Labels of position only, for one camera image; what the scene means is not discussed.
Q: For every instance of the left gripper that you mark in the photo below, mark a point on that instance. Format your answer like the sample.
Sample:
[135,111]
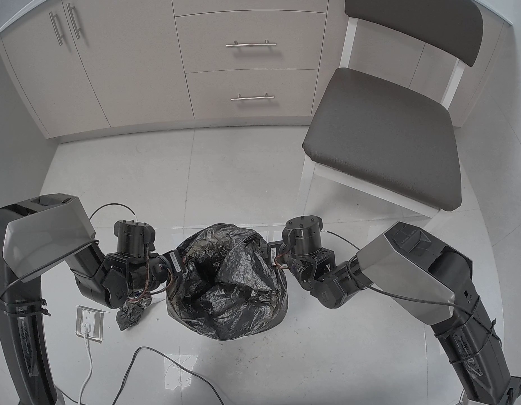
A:
[153,273]

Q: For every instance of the black plastic bag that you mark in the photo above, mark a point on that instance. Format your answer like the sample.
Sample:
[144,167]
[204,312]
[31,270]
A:
[243,293]

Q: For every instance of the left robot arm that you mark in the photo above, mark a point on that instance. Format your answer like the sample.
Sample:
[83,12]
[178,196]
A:
[41,234]

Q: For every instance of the white chair with grey seat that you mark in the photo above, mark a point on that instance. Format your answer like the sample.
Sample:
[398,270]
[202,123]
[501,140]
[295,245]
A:
[382,141]

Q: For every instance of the beige cabinet with drawers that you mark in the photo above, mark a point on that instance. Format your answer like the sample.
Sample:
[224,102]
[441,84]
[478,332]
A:
[138,57]

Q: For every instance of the crumpled black plastic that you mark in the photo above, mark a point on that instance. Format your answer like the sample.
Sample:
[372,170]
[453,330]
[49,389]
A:
[130,317]

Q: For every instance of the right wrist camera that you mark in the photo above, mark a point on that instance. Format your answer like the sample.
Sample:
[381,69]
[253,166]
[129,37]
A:
[275,252]

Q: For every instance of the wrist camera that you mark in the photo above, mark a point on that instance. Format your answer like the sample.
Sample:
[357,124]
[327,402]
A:
[176,262]
[275,252]

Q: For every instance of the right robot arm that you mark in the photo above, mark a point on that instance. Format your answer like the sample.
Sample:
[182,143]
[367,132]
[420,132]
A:
[412,264]

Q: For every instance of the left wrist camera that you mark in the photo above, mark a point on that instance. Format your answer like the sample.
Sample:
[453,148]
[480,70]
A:
[176,262]

